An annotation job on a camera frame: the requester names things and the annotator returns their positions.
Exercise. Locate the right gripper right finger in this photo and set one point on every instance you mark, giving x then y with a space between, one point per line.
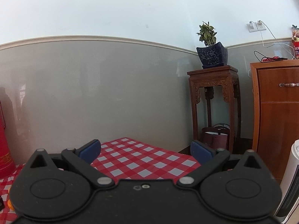
210 160

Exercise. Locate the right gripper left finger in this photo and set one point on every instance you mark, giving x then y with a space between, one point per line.
80 161

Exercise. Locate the round orange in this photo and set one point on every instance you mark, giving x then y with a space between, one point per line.
10 205

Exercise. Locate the dark red bin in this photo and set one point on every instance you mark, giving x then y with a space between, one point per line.
216 136

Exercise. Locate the red checkered tablecloth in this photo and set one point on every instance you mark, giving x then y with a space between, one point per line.
127 158

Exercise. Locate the red thermos flask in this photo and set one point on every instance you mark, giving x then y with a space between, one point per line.
7 164

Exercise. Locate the carved wooden plant stand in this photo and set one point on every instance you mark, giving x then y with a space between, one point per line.
215 93

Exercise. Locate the white tower heater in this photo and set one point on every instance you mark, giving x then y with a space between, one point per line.
289 187

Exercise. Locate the brown wooden cabinet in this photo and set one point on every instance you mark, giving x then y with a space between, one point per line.
275 90

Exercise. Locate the dark blue plant pot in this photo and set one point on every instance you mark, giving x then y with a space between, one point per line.
213 56

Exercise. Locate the green potted plant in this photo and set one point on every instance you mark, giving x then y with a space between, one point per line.
207 34

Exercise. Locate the red decorated box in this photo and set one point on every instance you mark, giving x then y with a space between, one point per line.
295 40

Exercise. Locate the white wall socket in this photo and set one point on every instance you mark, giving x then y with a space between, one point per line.
256 26

